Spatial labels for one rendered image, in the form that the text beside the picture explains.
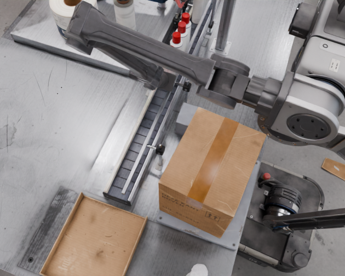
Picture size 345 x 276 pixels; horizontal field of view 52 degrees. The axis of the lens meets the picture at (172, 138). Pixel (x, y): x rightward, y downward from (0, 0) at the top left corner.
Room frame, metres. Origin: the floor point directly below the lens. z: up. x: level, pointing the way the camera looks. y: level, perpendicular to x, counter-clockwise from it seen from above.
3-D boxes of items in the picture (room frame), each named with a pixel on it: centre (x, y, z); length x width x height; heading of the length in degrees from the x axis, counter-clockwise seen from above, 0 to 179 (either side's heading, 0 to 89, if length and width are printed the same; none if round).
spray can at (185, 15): (1.12, -0.03, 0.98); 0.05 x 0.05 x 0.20
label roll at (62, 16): (1.24, 0.46, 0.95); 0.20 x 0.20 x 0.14
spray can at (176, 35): (1.01, 0.00, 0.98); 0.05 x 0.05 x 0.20
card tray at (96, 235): (0.25, 0.24, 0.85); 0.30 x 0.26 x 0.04; 162
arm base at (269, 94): (0.48, -0.20, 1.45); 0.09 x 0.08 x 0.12; 158
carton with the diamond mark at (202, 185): (0.47, -0.13, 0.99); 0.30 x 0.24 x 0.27; 157
